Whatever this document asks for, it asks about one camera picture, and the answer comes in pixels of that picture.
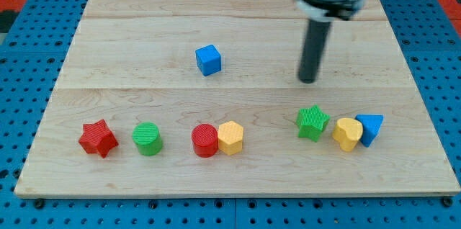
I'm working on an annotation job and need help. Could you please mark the blue cube block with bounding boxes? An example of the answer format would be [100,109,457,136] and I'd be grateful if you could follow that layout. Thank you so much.
[195,45,222,76]

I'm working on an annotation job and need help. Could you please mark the blue triangle block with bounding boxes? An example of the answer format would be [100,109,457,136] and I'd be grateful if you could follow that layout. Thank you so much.
[355,114,384,148]

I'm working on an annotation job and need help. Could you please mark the yellow hexagon block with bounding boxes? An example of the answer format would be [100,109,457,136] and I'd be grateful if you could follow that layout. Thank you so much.
[218,121,243,156]

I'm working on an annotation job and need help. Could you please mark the red cylinder block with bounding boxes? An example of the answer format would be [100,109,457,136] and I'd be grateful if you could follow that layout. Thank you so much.
[191,124,218,158]

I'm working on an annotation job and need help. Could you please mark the wooden board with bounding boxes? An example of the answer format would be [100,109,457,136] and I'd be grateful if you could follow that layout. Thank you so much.
[14,0,460,199]

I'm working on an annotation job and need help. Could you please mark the green star block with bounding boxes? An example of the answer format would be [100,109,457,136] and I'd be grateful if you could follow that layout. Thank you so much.
[296,105,331,142]

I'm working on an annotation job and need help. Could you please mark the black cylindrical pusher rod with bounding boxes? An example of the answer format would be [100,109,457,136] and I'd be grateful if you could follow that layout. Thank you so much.
[297,19,331,84]

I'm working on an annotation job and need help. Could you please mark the green cylinder block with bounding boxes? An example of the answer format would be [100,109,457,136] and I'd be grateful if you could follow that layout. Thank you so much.
[132,122,163,156]

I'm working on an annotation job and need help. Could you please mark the yellow heart block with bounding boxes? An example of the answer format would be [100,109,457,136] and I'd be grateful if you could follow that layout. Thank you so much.
[332,117,363,152]

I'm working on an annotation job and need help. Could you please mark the red star block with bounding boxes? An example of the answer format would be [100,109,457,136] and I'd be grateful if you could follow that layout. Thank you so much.
[79,119,119,158]

